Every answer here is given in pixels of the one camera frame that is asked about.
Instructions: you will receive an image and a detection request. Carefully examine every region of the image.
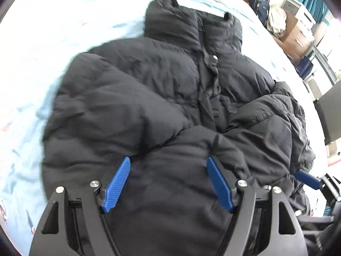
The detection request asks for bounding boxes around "pile of pale clothes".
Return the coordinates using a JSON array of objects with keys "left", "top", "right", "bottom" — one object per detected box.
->
[{"left": 265, "top": 5, "right": 288, "bottom": 35}]

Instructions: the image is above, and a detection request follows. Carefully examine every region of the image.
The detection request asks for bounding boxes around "wooden cabinet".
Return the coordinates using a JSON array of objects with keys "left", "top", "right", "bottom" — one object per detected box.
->
[{"left": 273, "top": 12, "right": 316, "bottom": 60}]

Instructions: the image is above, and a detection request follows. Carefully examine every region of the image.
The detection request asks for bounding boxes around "dark blue backpack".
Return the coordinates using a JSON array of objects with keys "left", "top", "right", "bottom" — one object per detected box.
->
[{"left": 250, "top": 0, "right": 271, "bottom": 28}]

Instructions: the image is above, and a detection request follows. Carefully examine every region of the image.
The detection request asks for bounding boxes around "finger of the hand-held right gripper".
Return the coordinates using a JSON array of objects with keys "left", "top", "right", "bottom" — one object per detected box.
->
[{"left": 295, "top": 171, "right": 323, "bottom": 190}]

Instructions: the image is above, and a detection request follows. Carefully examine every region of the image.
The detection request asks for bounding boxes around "black puffer jacket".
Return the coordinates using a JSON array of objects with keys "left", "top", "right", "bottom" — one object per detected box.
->
[{"left": 41, "top": 0, "right": 316, "bottom": 256}]

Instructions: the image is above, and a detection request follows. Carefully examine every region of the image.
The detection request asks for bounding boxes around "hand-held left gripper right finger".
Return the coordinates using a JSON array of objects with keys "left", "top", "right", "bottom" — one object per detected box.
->
[{"left": 206, "top": 157, "right": 307, "bottom": 256}]

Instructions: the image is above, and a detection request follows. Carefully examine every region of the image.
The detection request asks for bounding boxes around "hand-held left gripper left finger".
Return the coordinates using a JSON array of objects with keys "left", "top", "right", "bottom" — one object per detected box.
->
[{"left": 29, "top": 157, "right": 131, "bottom": 256}]

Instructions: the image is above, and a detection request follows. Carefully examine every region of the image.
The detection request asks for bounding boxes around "blue printed bedsheet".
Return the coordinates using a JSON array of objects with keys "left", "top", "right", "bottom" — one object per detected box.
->
[{"left": 0, "top": 0, "right": 328, "bottom": 256}]

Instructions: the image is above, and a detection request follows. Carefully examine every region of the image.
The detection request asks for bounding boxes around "black chair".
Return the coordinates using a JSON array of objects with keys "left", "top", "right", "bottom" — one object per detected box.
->
[{"left": 313, "top": 85, "right": 341, "bottom": 146}]

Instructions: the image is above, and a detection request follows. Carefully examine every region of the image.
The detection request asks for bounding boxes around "white drawer unit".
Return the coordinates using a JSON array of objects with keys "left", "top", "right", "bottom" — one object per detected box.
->
[{"left": 282, "top": 0, "right": 317, "bottom": 32}]

